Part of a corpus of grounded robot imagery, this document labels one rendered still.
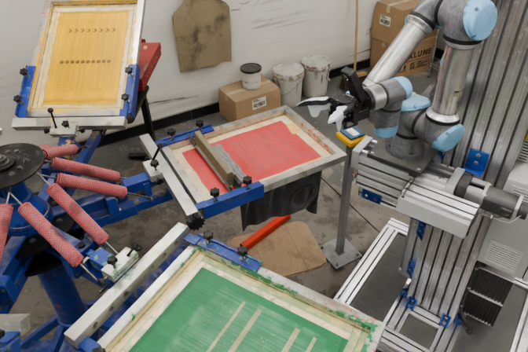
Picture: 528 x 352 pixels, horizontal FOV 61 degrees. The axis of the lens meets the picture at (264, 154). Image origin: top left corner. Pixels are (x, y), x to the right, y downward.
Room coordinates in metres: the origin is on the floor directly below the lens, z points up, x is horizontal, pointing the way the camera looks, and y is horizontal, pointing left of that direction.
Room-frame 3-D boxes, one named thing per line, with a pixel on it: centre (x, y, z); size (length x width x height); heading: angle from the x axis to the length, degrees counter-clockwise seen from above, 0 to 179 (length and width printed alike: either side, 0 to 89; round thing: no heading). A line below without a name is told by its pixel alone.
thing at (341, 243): (2.02, -0.49, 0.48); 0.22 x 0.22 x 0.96; 28
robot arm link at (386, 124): (1.23, -0.39, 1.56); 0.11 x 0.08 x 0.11; 28
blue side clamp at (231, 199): (1.51, 0.15, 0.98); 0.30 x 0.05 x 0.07; 118
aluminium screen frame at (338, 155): (1.86, 0.07, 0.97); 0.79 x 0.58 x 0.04; 118
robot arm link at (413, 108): (1.45, -0.57, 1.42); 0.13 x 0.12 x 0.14; 28
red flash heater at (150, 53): (2.79, 0.95, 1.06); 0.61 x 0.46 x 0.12; 178
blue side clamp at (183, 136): (2.00, 0.41, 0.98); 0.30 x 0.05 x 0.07; 118
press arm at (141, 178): (1.60, 0.56, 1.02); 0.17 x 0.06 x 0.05; 118
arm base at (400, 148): (1.46, -0.57, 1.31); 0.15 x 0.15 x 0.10
